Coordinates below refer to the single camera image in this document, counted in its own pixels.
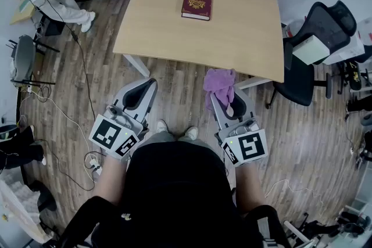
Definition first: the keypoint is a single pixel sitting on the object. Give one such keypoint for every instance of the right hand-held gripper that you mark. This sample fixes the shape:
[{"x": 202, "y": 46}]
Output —
[{"x": 247, "y": 148}]

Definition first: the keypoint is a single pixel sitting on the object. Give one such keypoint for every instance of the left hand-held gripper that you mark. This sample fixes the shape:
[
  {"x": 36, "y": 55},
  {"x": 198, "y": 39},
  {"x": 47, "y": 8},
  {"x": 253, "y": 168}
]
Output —
[{"x": 109, "y": 135}]

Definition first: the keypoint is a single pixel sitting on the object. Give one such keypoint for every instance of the purple cloth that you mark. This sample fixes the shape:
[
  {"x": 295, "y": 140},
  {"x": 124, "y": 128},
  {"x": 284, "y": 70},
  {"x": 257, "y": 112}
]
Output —
[{"x": 218, "y": 82}]

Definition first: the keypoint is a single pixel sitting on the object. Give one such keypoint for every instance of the maroon hardcover book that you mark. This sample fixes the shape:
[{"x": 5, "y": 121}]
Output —
[{"x": 197, "y": 1}]

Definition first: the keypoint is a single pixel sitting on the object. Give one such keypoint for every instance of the person's left forearm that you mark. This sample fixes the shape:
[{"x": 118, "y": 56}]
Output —
[{"x": 112, "y": 180}]

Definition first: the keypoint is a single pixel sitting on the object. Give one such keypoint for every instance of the person's right forearm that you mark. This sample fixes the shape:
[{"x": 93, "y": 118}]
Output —
[{"x": 248, "y": 188}]

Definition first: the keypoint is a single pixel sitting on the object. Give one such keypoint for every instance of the white table leg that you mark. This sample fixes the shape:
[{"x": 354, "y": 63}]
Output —
[
  {"x": 253, "y": 82},
  {"x": 138, "y": 65}
]

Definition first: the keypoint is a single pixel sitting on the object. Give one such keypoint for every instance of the person's left white shoe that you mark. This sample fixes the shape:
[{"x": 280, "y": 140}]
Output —
[{"x": 162, "y": 126}]

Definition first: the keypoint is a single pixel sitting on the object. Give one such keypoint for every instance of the person's white shoe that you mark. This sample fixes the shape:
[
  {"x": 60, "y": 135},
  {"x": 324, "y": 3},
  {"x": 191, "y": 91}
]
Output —
[
  {"x": 191, "y": 133},
  {"x": 162, "y": 126}
]

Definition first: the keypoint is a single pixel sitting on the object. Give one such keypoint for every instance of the person's right white shoe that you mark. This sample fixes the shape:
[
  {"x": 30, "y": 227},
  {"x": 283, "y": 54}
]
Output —
[{"x": 191, "y": 133}]

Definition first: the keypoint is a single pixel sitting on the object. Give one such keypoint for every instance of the person's grey trousers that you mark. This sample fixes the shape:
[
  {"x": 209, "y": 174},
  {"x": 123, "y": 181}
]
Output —
[{"x": 162, "y": 138}]

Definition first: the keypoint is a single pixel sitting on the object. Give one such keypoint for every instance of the black office chair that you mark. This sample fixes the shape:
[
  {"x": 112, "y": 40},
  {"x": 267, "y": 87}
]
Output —
[{"x": 299, "y": 84}]

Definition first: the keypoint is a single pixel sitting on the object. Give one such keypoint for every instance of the white power strip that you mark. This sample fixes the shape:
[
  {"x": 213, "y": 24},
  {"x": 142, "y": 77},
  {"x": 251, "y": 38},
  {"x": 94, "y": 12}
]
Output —
[{"x": 96, "y": 166}]

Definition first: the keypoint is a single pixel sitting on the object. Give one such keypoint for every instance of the white cardboard box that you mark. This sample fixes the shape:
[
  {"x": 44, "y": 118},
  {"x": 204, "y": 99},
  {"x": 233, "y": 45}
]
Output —
[{"x": 311, "y": 50}]

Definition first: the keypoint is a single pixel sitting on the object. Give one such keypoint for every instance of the person's black shirt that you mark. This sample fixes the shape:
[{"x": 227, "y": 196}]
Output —
[{"x": 174, "y": 197}]

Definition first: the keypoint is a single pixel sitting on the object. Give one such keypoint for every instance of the grey chair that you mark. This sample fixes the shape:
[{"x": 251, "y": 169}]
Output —
[{"x": 24, "y": 59}]

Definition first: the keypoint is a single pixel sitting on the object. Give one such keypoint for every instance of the light wooden board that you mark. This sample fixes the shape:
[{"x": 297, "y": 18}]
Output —
[{"x": 21, "y": 13}]

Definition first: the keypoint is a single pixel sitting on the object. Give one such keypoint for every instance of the white foam board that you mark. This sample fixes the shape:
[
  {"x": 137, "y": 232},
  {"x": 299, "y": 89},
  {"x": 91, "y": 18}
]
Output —
[{"x": 17, "y": 212}]

